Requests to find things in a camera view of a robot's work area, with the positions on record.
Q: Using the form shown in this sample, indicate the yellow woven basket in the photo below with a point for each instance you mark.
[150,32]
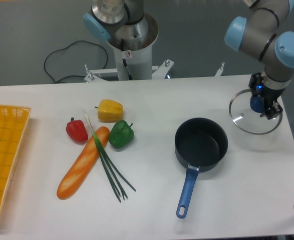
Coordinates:
[13,123]

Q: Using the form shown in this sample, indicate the red bell pepper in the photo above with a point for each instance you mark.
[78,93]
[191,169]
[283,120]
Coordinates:
[76,131]

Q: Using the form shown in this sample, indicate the green spring onion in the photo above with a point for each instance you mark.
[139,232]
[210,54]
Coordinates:
[110,169]

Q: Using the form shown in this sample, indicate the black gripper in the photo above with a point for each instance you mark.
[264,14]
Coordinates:
[271,107]

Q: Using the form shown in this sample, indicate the dark saucepan blue handle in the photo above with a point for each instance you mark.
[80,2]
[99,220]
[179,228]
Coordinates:
[200,144]

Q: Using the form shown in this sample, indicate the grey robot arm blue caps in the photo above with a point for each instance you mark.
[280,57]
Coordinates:
[254,36]

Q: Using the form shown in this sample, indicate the yellow bell pepper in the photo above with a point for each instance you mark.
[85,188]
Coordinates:
[109,111]

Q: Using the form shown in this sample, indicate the orange baguette bread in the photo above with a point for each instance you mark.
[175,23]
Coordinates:
[78,172]

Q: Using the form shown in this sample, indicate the glass lid blue knob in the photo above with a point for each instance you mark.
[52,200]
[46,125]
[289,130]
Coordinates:
[246,119]

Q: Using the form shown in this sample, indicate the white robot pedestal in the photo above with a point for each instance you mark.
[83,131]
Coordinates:
[132,48]

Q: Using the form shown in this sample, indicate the green bell pepper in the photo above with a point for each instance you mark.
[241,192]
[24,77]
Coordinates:
[121,134]

